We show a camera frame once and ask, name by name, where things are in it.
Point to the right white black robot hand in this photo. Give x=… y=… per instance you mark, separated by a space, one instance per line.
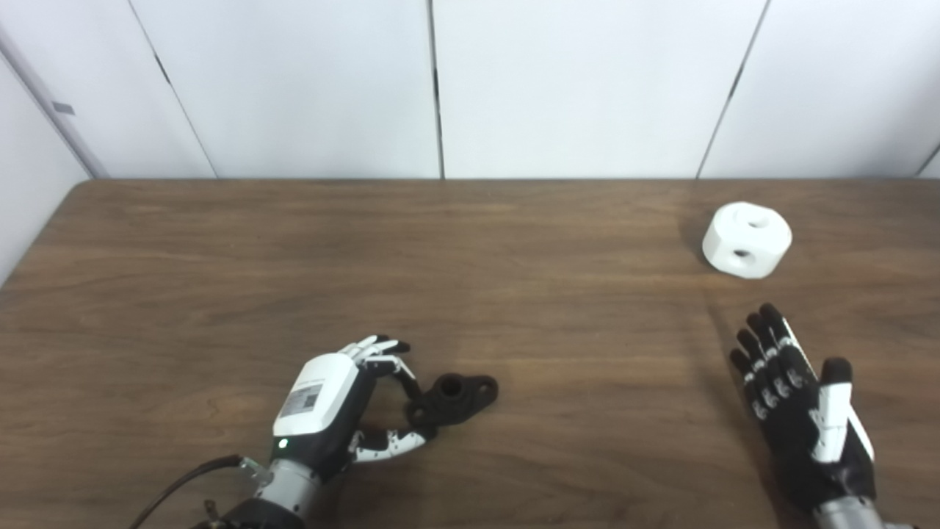
x=797 y=441

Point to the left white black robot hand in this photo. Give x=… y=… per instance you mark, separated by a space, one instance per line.
x=319 y=400

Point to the black plastic holder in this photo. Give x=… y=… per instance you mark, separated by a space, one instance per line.
x=459 y=400

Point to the round white plastic piece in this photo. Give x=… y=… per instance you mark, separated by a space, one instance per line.
x=745 y=235

